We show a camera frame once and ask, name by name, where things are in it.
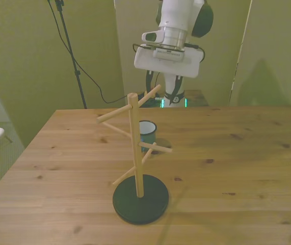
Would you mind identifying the black tripod with cable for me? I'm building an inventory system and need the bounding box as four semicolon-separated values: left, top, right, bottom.
47;0;129;104

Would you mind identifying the black camera stand pole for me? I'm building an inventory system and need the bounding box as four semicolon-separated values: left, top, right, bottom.
54;0;88;110

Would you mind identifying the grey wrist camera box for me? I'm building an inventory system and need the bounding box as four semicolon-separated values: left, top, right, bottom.
152;48;186;62

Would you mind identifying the blue enamel mug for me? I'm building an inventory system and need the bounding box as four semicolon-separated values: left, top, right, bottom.
138;120;158;154

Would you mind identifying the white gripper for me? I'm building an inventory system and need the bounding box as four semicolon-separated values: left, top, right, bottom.
134;46;201;107

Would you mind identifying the wooden mug tree black base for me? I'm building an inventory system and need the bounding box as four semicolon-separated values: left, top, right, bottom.
96;84;173;225

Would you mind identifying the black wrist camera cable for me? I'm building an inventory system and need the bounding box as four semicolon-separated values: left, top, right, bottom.
131;42;206;64

